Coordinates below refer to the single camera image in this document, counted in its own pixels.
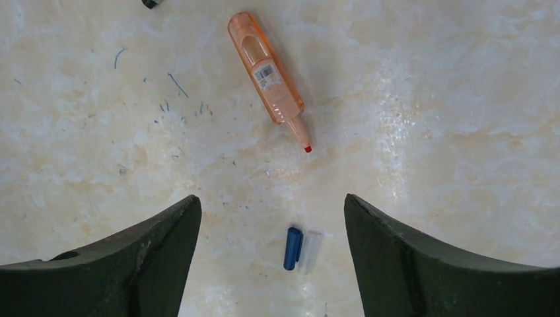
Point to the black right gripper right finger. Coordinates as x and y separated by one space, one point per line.
402 271

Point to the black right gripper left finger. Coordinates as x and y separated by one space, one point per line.
139 271

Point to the blue pen cap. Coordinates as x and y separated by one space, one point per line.
292 248

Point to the orange highlighter pen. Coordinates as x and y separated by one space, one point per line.
273 84

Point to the white marker pen black tip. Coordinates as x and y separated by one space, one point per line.
150 4

